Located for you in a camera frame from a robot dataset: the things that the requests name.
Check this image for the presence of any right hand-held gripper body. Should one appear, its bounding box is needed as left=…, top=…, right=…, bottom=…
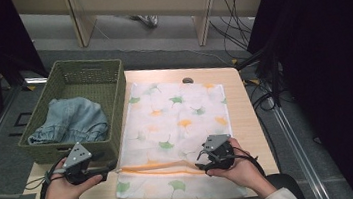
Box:
left=194, top=131, right=239, bottom=174

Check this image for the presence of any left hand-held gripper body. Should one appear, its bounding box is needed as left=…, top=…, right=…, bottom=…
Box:
left=59, top=139, right=111, bottom=188

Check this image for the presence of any light blue denim garment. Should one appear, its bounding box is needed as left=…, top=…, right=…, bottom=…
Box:
left=23, top=92, right=113, bottom=150

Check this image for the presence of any white leaf print laundry bag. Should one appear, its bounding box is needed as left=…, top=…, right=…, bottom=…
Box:
left=102, top=70, right=249, bottom=199

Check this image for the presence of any green woven basket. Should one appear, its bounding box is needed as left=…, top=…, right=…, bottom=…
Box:
left=9, top=52, right=136, bottom=172

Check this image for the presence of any person's right hand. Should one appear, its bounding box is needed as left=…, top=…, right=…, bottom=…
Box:
left=201, top=132, right=278, bottom=199

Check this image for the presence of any person's left hand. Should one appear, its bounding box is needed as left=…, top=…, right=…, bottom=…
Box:
left=24, top=152, right=107, bottom=199

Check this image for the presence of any black chair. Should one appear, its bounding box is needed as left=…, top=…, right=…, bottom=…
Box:
left=265, top=169, right=309, bottom=199

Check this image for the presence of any grey shoe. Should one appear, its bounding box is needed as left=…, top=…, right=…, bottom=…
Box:
left=128, top=11, right=160, bottom=31

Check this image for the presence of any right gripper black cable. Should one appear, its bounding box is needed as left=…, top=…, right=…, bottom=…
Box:
left=229, top=142, right=268, bottom=181

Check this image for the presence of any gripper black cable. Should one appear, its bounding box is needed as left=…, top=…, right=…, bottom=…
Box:
left=229, top=142, right=268, bottom=181
left=34, top=157, right=73, bottom=199

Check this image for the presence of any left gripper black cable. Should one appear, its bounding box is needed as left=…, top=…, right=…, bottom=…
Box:
left=34, top=157, right=73, bottom=199

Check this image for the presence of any bundle of black floor cables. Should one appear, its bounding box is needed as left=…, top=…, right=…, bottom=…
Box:
left=205, top=0, right=262, bottom=63

